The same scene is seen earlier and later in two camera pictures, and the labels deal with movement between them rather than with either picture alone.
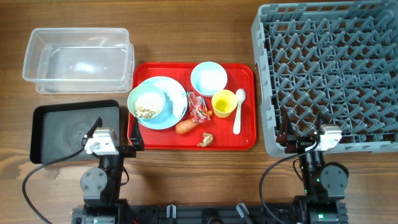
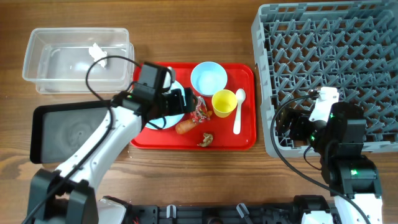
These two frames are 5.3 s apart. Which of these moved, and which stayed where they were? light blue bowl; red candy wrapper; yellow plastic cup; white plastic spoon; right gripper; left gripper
Moved: right gripper; left gripper
Stayed: yellow plastic cup; red candy wrapper; light blue bowl; white plastic spoon
